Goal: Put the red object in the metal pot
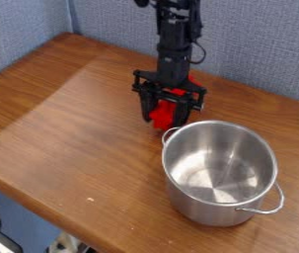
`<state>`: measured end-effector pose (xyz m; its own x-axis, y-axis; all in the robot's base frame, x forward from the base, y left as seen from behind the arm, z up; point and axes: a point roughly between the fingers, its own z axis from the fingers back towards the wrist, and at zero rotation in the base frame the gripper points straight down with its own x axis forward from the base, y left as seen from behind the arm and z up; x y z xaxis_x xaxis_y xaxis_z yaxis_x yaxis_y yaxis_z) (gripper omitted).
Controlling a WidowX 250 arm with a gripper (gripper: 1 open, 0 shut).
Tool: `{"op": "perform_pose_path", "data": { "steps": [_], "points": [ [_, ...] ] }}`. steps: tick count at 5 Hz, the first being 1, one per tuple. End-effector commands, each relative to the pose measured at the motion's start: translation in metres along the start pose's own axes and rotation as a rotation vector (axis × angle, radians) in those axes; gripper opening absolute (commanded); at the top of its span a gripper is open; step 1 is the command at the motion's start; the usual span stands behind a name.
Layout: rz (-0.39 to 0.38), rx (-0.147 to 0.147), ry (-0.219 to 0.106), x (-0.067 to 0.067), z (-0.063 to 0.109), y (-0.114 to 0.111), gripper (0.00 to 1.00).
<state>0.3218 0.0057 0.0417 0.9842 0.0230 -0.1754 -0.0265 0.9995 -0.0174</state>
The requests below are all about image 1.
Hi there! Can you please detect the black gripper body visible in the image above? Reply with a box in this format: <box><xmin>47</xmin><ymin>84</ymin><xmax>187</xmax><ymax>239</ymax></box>
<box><xmin>131</xmin><ymin>47</ymin><xmax>208</xmax><ymax>113</ymax></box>

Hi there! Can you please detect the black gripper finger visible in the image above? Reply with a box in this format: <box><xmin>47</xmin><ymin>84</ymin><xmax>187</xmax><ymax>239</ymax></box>
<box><xmin>172</xmin><ymin>103</ymin><xmax>190</xmax><ymax>127</ymax></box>
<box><xmin>140</xmin><ymin>90</ymin><xmax>158</xmax><ymax>122</ymax></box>

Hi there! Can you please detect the red plastic block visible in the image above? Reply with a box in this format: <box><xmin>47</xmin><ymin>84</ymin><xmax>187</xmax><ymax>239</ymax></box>
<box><xmin>148</xmin><ymin>76</ymin><xmax>206</xmax><ymax>129</ymax></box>

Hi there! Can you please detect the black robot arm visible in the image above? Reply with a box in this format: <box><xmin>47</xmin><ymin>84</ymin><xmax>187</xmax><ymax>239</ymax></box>
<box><xmin>132</xmin><ymin>0</ymin><xmax>207</xmax><ymax>129</ymax></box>

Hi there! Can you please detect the stainless steel pot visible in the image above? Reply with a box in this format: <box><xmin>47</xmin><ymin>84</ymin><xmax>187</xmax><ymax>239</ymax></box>
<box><xmin>162</xmin><ymin>120</ymin><xmax>285</xmax><ymax>227</ymax></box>

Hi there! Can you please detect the pale object under table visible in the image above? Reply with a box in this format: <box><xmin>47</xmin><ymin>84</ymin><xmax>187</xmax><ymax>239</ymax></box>
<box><xmin>45</xmin><ymin>231</ymin><xmax>96</xmax><ymax>253</ymax></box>

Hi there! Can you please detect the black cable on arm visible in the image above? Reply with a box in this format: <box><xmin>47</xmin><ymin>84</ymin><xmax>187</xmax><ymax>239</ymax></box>
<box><xmin>187</xmin><ymin>40</ymin><xmax>207</xmax><ymax>65</ymax></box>

